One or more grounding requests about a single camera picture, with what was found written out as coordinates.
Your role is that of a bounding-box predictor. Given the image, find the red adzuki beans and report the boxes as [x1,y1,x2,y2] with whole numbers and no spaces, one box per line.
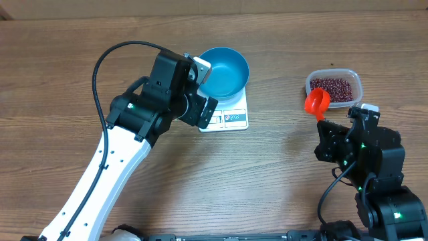
[310,78,353,102]

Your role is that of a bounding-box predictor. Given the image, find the clear plastic container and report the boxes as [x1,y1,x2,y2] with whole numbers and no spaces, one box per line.
[305,68,364,108]

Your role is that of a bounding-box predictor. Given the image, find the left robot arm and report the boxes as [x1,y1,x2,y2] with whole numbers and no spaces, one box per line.
[23,50,218,241]

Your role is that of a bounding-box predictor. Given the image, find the white digital kitchen scale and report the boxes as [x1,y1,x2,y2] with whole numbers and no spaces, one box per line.
[199,88,249,133]

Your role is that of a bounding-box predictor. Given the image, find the red scoop with blue handle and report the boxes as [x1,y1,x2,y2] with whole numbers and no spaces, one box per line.
[304,88,330,121]

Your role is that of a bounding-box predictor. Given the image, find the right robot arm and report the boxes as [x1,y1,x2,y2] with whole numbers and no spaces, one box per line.
[314,106,427,240]

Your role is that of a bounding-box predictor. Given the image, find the teal plastic bowl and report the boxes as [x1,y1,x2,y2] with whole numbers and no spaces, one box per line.
[199,47,250,100]

